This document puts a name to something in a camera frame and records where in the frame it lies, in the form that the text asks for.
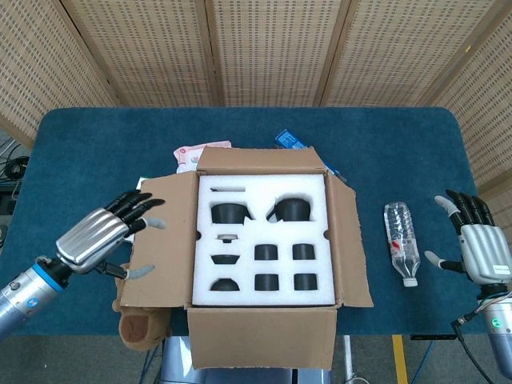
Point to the black domed tea bowl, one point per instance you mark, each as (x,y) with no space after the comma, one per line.
(225,285)

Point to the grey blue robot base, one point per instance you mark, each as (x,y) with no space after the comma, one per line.
(176,360)

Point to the brown plush capybara toy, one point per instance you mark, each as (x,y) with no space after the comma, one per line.
(140,332)

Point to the white paper booklet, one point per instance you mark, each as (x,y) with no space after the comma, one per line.
(140,183)

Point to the red cardboard box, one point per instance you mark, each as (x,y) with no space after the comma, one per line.
(260,336)

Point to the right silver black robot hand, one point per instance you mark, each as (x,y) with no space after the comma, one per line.
(484,252)

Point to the grey tea strainer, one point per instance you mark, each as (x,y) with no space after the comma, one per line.
(228,238)

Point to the pink wet wipes pack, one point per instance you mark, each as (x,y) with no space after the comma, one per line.
(188,154)

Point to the white foam insert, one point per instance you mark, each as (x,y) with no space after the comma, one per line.
(264,232)

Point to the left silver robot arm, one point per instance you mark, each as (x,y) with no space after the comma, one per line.
(24,300)

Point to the clear plastic wrap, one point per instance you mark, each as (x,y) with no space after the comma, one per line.
(402,240)

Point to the white table leg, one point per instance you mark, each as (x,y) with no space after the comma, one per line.
(348,356)

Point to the black rectangular bar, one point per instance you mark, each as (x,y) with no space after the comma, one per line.
(434,337)

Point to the blue toothpaste carton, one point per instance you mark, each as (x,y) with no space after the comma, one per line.
(288,139)

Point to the black teapot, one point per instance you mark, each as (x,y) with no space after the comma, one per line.
(292,210)

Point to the woven bamboo folding screen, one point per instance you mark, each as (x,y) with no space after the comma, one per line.
(272,52)

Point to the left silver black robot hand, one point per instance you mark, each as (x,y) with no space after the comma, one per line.
(92,236)

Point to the black tea cup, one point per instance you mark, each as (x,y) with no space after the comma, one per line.
(266,282)
(266,253)
(306,282)
(303,252)

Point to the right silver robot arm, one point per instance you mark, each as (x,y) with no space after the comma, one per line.
(500,328)

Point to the black tea saucer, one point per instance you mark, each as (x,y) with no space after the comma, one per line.
(225,259)

